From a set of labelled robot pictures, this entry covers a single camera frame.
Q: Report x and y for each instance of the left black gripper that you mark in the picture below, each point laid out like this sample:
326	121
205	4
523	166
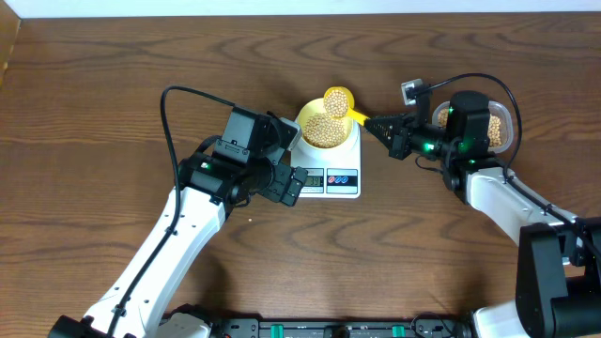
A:
282	174

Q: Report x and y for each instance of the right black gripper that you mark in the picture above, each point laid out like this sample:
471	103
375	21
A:
397	142

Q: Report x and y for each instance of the yellow measuring scoop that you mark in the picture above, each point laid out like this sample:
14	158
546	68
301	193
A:
339	102

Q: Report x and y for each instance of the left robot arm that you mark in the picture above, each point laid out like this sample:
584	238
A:
223	173

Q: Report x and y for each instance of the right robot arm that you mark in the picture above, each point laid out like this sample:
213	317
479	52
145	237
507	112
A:
558	268

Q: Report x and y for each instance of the white digital kitchen scale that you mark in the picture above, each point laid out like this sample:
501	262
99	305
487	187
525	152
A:
333	172

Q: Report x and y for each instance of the soybeans in bowl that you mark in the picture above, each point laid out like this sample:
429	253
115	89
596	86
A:
323	131

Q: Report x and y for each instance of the pale yellow bowl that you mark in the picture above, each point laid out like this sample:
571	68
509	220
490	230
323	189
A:
316	107

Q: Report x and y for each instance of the soybeans pile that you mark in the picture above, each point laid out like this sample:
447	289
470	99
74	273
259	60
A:
494	127

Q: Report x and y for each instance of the clear plastic container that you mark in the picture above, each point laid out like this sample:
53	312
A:
497	109

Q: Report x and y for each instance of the cardboard box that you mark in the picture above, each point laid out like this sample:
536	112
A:
10	24

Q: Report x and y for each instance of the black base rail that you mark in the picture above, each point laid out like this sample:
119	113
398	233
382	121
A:
305	326

